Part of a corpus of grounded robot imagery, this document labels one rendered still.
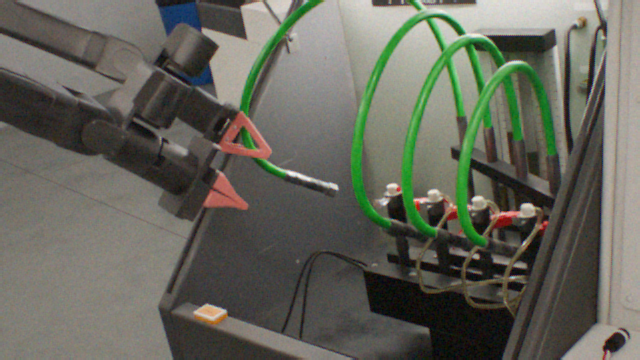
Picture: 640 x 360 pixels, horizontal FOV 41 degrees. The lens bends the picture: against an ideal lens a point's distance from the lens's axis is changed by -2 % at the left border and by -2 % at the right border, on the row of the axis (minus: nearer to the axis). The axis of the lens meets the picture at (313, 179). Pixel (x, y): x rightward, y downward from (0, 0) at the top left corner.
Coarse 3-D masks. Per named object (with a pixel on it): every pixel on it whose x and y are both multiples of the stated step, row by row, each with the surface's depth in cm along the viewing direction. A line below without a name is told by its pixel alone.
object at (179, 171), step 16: (176, 144) 107; (192, 144) 112; (208, 144) 108; (176, 160) 106; (192, 160) 108; (208, 160) 107; (144, 176) 106; (160, 176) 106; (176, 176) 106; (192, 176) 107; (176, 192) 108; (192, 192) 107; (176, 208) 107
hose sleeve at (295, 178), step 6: (288, 174) 137; (294, 174) 137; (300, 174) 138; (282, 180) 137; (288, 180) 137; (294, 180) 137; (300, 180) 138; (306, 180) 138; (312, 180) 139; (318, 180) 140; (306, 186) 139; (312, 186) 139; (318, 186) 139; (324, 186) 140; (324, 192) 140
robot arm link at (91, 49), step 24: (0, 0) 129; (0, 24) 129; (24, 24) 129; (48, 24) 129; (72, 24) 129; (48, 48) 129; (72, 48) 129; (96, 48) 128; (120, 48) 128; (96, 72) 133
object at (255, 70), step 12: (312, 0) 131; (324, 0) 132; (408, 0) 138; (300, 12) 131; (288, 24) 131; (432, 24) 140; (276, 36) 130; (264, 48) 130; (444, 48) 142; (264, 60) 131; (252, 72) 131; (456, 72) 144; (252, 84) 131; (456, 84) 145; (456, 96) 146; (240, 108) 131; (456, 108) 147; (240, 132) 133; (252, 144) 133; (264, 168) 135; (276, 168) 136
